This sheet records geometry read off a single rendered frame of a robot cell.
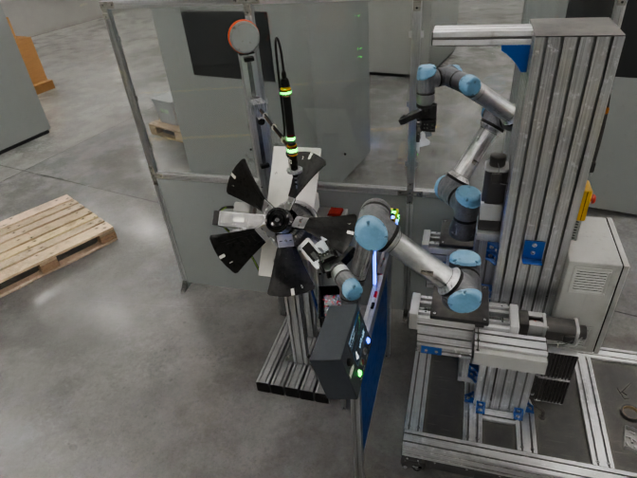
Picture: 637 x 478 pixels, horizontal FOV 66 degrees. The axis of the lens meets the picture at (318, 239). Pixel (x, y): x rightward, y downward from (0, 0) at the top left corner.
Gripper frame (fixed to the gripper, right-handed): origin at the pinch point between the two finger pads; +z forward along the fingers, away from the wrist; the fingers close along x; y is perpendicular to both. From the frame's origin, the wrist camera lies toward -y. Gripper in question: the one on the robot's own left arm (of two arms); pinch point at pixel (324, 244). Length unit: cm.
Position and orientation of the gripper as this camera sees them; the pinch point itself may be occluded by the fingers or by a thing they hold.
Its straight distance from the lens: 214.5
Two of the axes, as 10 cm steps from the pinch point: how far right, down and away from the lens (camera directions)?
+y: -9.1, 3.7, -1.9
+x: 1.9, 7.8, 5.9
